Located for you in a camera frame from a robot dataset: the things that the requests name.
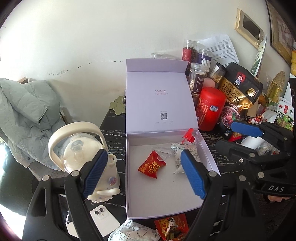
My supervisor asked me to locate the white patterned snack packet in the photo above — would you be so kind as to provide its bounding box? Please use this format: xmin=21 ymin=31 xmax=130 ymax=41
xmin=171 ymin=143 xmax=201 ymax=174
xmin=108 ymin=218 xmax=161 ymax=241

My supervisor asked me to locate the small red gold snack packet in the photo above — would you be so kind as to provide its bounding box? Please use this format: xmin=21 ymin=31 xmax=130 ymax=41
xmin=137 ymin=151 xmax=166 ymax=179

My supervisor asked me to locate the red figure print snack packet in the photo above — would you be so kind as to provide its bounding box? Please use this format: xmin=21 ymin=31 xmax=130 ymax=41
xmin=154 ymin=213 xmax=189 ymax=241

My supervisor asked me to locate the person's right hand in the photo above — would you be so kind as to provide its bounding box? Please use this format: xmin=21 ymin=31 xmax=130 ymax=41
xmin=267 ymin=195 xmax=290 ymax=202

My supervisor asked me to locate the clear plastic wrapper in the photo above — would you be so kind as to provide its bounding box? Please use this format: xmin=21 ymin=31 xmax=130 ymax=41
xmin=153 ymin=147 xmax=173 ymax=161

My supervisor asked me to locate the red ribbon bow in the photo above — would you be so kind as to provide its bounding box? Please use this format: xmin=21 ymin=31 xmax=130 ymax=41
xmin=181 ymin=128 xmax=195 ymax=144

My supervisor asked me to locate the black gold oat bag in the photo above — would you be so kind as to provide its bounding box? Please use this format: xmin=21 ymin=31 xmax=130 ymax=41
xmin=218 ymin=62 xmax=263 ymax=137

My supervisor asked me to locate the white smartphone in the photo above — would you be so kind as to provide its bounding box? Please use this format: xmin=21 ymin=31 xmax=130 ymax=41
xmin=89 ymin=205 xmax=120 ymax=237

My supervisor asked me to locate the red cylindrical canister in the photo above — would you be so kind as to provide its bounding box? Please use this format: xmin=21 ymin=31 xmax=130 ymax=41
xmin=196 ymin=87 xmax=226 ymax=132

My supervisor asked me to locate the green white tea pouch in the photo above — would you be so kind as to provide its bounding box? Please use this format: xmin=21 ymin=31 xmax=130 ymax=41
xmin=250 ymin=34 xmax=267 ymax=78

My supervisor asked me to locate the lavender gift box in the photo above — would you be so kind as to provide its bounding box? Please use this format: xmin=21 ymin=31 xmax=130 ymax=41
xmin=125 ymin=58 xmax=218 ymax=219

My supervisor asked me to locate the black lid clear jar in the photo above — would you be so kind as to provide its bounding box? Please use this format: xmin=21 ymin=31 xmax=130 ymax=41
xmin=208 ymin=62 xmax=227 ymax=84

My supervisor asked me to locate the green flower coaster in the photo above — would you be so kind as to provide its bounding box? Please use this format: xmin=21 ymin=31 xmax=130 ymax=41
xmin=109 ymin=95 xmax=126 ymax=115

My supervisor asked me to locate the clear jar dark label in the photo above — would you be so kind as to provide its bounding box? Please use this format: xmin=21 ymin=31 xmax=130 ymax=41
xmin=189 ymin=63 xmax=208 ymax=98

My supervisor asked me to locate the white printed paper sheet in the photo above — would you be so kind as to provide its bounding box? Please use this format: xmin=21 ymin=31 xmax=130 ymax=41
xmin=197 ymin=34 xmax=239 ymax=70

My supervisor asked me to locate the clear jar purple label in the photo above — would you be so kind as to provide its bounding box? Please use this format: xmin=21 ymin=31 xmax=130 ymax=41
xmin=196 ymin=48 xmax=212 ymax=73

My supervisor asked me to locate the grey-green puffer jacket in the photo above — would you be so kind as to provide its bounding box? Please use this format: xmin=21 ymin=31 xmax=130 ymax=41
xmin=1 ymin=78 xmax=65 ymax=170

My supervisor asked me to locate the dark framed picture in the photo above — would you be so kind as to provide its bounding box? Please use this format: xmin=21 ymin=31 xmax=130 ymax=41
xmin=266 ymin=1 xmax=295 ymax=66

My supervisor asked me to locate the clear jar red label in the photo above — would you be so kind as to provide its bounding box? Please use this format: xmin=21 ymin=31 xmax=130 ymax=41
xmin=182 ymin=40 xmax=197 ymax=66

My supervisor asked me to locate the clear jar behind box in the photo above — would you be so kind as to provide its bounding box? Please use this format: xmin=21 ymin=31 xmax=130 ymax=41
xmin=151 ymin=53 xmax=178 ymax=60

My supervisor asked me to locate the gold picture frame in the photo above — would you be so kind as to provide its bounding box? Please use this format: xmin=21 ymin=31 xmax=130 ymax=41
xmin=234 ymin=9 xmax=263 ymax=49

